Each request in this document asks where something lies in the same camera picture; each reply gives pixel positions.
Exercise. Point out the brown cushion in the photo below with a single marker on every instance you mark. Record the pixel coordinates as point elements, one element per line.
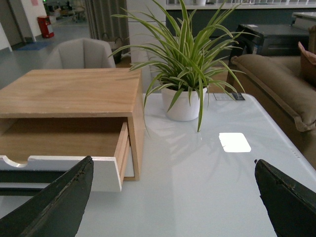
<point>308,65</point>

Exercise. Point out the white plant pot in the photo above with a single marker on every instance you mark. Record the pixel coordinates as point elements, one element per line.
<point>181,110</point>

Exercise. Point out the wooden drawer cabinet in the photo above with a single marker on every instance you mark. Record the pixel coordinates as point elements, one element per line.
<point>81,93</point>

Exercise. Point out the grey armchair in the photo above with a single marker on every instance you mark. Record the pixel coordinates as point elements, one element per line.
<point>80,53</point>

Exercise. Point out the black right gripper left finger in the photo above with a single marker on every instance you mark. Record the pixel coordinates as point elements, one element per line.
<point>57,210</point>

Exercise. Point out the spider plant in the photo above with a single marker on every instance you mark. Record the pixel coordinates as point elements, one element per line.
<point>182,60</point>

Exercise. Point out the black side table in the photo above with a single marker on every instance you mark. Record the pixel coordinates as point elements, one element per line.
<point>269,56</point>

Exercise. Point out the red bin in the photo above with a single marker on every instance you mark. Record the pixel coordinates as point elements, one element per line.
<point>45,27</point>

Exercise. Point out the white front wooden drawer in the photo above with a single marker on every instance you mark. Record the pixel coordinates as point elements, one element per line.
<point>34,150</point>

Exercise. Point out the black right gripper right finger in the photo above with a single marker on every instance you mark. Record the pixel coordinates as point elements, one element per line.
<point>291,206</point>

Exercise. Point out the brown sofa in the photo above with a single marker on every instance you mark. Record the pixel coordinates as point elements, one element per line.
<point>294,111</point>

